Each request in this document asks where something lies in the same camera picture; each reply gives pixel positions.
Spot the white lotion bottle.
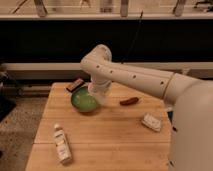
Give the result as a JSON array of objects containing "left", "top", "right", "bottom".
[{"left": 54, "top": 124, "right": 72, "bottom": 164}]

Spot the brown chocolate bar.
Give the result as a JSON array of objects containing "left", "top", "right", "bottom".
[{"left": 66, "top": 78, "right": 84, "bottom": 92}]

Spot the brown sausage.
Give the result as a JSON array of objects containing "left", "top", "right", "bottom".
[{"left": 119, "top": 97, "right": 139, "bottom": 106}]

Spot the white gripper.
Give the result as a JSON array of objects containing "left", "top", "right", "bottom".
[{"left": 88, "top": 83, "right": 110, "bottom": 97}]

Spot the white rectangular box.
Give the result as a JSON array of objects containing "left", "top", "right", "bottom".
[{"left": 142, "top": 114, "right": 162, "bottom": 132}]

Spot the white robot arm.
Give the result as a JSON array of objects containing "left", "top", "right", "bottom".
[{"left": 80, "top": 44, "right": 213, "bottom": 171}]

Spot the green ceramic bowl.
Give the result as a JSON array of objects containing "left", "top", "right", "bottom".
[{"left": 71, "top": 86, "right": 99, "bottom": 113}]

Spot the black hanging cable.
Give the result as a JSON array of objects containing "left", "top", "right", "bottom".
[{"left": 121, "top": 10, "right": 145, "bottom": 64}]

